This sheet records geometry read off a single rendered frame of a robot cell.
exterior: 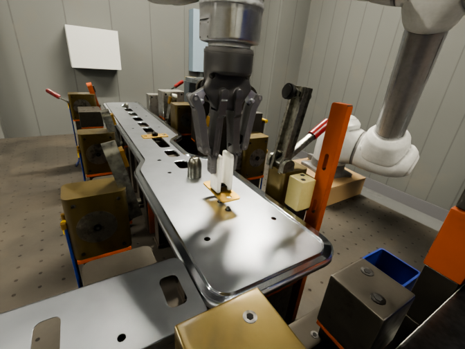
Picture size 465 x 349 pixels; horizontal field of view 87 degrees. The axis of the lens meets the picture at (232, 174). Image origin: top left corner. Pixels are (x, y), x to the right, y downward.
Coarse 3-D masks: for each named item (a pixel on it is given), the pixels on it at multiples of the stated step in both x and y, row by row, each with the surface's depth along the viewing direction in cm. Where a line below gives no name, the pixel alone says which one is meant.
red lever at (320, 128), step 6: (324, 120) 54; (318, 126) 53; (324, 126) 53; (312, 132) 53; (318, 132) 53; (306, 138) 53; (312, 138) 53; (300, 144) 52; (306, 144) 53; (294, 150) 52; (300, 150) 53; (276, 162) 52
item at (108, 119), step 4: (100, 112) 67; (104, 112) 66; (108, 112) 67; (104, 116) 66; (108, 116) 67; (112, 116) 68; (104, 120) 67; (108, 120) 67; (112, 120) 68; (108, 124) 68; (112, 124) 68; (116, 124) 69; (108, 128) 68; (112, 128) 69; (116, 132) 69; (116, 136) 70; (116, 140) 70; (120, 144) 71
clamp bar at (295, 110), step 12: (288, 84) 45; (288, 96) 45; (300, 96) 46; (288, 108) 49; (300, 108) 46; (288, 120) 50; (300, 120) 48; (288, 132) 50; (276, 144) 51; (288, 144) 49; (276, 156) 52; (288, 156) 50
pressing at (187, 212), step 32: (128, 128) 90; (160, 128) 93; (160, 192) 49; (192, 192) 50; (256, 192) 52; (160, 224) 41; (192, 224) 40; (224, 224) 41; (256, 224) 42; (288, 224) 42; (192, 256) 34; (224, 256) 34; (256, 256) 35; (288, 256) 35; (320, 256) 36; (224, 288) 29
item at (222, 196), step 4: (204, 184) 48; (208, 184) 48; (224, 184) 47; (208, 188) 47; (224, 188) 46; (212, 192) 45; (216, 192) 45; (220, 192) 46; (224, 192) 46; (228, 192) 46; (232, 192) 46; (216, 196) 44; (220, 196) 44; (224, 196) 44; (228, 196) 45; (232, 196) 44; (236, 196) 45; (220, 200) 43; (224, 200) 43; (228, 200) 43; (232, 200) 43
